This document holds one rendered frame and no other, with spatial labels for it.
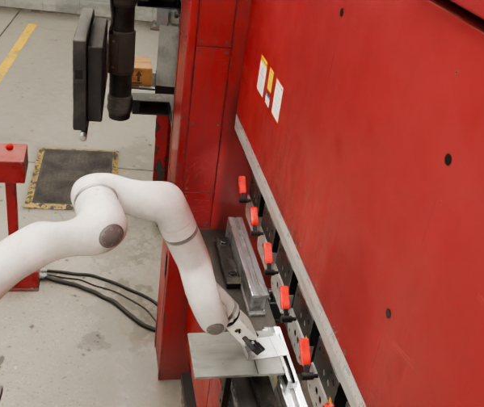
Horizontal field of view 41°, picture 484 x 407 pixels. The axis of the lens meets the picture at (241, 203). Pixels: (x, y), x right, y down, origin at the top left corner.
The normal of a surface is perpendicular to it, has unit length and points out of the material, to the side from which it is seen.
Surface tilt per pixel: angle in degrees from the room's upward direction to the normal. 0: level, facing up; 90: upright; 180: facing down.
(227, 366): 0
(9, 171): 90
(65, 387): 0
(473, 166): 90
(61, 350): 0
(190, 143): 90
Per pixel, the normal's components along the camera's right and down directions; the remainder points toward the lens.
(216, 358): 0.13, -0.85
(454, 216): -0.97, -0.01
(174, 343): 0.18, 0.52
